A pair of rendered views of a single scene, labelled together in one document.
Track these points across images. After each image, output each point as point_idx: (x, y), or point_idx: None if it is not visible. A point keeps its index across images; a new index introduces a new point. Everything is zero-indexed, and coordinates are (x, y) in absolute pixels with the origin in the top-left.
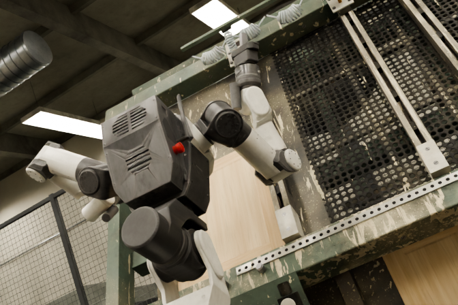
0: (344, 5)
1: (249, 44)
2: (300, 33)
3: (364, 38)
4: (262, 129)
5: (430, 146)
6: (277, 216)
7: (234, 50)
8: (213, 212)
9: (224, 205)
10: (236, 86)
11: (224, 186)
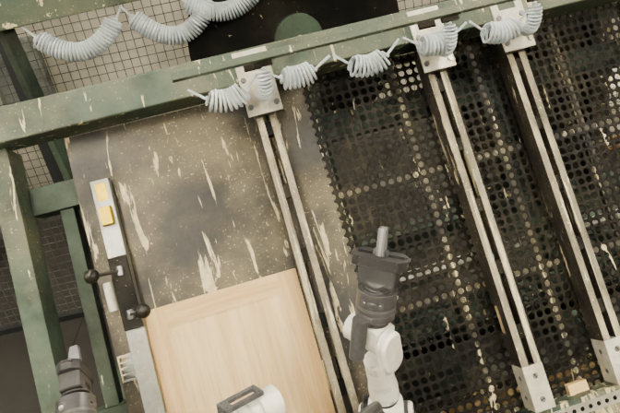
0: (442, 64)
1: (402, 267)
2: (353, 64)
3: (463, 143)
4: (382, 381)
5: (538, 372)
6: None
7: (268, 100)
8: (232, 388)
9: (249, 379)
10: (366, 327)
11: (245, 343)
